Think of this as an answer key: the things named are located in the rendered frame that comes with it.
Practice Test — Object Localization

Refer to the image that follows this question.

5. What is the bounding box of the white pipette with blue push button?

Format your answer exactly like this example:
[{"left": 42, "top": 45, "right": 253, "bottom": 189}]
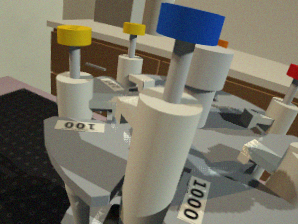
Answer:
[{"left": 115, "top": 2, "right": 225, "bottom": 224}]

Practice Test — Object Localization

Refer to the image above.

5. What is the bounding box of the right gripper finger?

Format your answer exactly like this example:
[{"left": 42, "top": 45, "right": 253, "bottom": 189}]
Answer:
[{"left": 103, "top": 204, "right": 120, "bottom": 224}]

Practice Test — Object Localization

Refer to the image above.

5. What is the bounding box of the white pipette with yellow button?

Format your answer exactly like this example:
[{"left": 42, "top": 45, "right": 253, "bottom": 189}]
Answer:
[
  {"left": 56, "top": 25, "right": 122, "bottom": 224},
  {"left": 116, "top": 22, "right": 155, "bottom": 92}
]

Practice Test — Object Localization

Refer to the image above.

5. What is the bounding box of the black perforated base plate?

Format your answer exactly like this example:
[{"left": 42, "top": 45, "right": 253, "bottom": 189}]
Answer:
[{"left": 0, "top": 88, "right": 70, "bottom": 224}]

